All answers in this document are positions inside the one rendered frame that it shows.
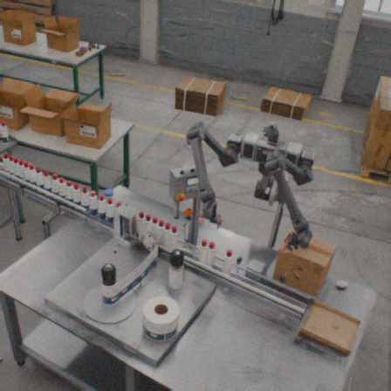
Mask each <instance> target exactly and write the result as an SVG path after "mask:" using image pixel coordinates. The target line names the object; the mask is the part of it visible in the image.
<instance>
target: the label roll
mask: <svg viewBox="0 0 391 391"><path fill-rule="evenodd" d="M179 316H180V307H179V305H178V303H177V302H176V301H175V300H174V299H172V298H168V297H164V296H158V297H154V298H150V299H149V300H148V301H147V302H146V303H145V305H144V306H143V321H142V328H143V332H144V333H145V334H146V336H147V337H149V338H150V339H151V340H159V341H163V340H170V339H172V338H173V337H174V336H175V335H176V333H177V331H178V326H179Z"/></svg>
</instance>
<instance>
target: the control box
mask: <svg viewBox="0 0 391 391"><path fill-rule="evenodd" d="M192 168H193V169H194V170H195V173H194V174H192V173H190V171H191V169H192ZM181 170H182V171H183V172H184V175H180V171H181ZM196 175H197V174H196V165H192V166H187V167H183V168H175V169H170V175H169V192H168V194H169V195H170V197H171V198H172V199H173V201H174V202H179V196H184V200H183V201H185V200H188V199H193V198H197V197H198V190H195V191H190V192H186V193H185V190H186V188H189V187H194V186H197V185H198V183H197V184H194V185H189V186H187V178H188V177H192V176H196Z"/></svg>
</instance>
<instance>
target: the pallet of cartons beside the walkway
mask: <svg viewBox="0 0 391 391"><path fill-rule="evenodd" d="M370 172H372V173H376V174H380V175H386V176H387V179H388V183H390V184H391V78H388V77H382V76H381V77H380V80H379V85H378V88H377V91H376V94H375V95H374V99H373V102H372V105H371V107H370V110H369V114H368V119H367V123H366V126H365V130H364V134H363V141H362V152H361V164H360V177H365V178H368V177H369V175H370Z"/></svg>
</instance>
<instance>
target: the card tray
mask: <svg viewBox="0 0 391 391"><path fill-rule="evenodd" d="M361 321H362V319H356V318H355V317H354V316H352V315H349V314H347V313H345V312H342V311H341V310H339V309H336V308H332V307H331V306H328V305H326V304H324V303H321V302H319V301H318V300H316V299H314V304H313V306H312V309H311V310H310V311H309V313H308V315H307V317H306V319H305V322H304V324H303V325H302V326H301V327H300V329H299V332H300V333H303V334H304V335H306V336H309V337H313V338H314V339H316V340H318V341H320V342H322V343H325V344H326V345H328V346H330V347H332V348H336V349H338V350H340V351H341V352H343V353H346V354H348V355H349V354H350V352H351V350H352V346H353V342H354V340H355V337H356V334H357V333H358V331H359V328H360V324H361Z"/></svg>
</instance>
